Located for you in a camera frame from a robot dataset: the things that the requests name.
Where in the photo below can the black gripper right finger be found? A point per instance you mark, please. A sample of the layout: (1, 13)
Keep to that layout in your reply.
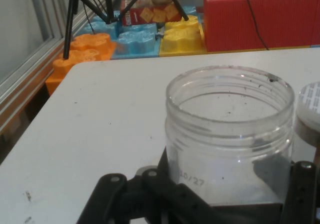
(302, 189)

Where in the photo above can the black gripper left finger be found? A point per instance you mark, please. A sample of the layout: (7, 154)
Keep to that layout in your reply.
(150, 199)

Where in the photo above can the tall clear plastic jar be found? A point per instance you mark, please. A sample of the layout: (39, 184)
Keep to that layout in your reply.
(225, 139)

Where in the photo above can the jar with white perforated lid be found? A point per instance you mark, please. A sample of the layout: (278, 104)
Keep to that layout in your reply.
(308, 114)

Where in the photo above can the light blue building block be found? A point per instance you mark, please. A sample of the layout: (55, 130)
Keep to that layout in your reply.
(135, 39)

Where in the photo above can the orange building block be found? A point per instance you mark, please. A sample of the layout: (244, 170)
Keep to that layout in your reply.
(85, 49)

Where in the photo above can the yellow building block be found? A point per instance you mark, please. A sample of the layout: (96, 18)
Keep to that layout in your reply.
(182, 36)

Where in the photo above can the big red building block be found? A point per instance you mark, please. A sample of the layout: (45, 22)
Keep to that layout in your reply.
(250, 21)

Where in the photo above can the red cracker box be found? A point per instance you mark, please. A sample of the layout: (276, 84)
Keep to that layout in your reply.
(147, 15)

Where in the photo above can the black tripod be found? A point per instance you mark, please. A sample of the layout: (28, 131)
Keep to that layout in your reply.
(68, 21)

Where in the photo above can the aluminium rail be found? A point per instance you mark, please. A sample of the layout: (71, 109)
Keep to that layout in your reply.
(27, 71)

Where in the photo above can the aluminium frame post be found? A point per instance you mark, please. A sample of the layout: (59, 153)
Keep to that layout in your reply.
(47, 11)

